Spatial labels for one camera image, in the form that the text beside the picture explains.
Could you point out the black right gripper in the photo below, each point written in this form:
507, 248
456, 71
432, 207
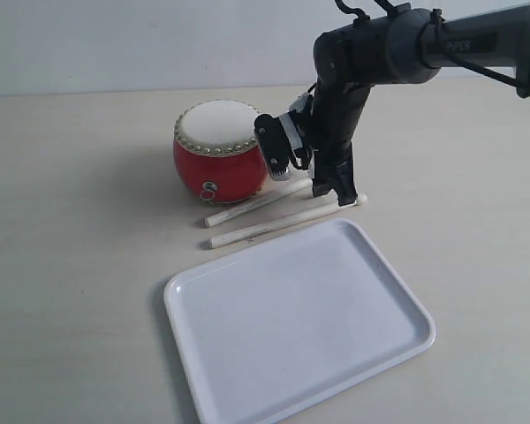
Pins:
335, 113

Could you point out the white wooden drumstick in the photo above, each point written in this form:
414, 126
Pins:
257, 202
281, 223

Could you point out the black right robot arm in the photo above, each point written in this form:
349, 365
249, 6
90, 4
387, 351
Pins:
406, 46

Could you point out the small red drum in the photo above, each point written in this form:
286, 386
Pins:
215, 152

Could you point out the white plastic tray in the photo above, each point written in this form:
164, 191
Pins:
273, 329

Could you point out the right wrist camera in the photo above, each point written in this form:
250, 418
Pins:
273, 145

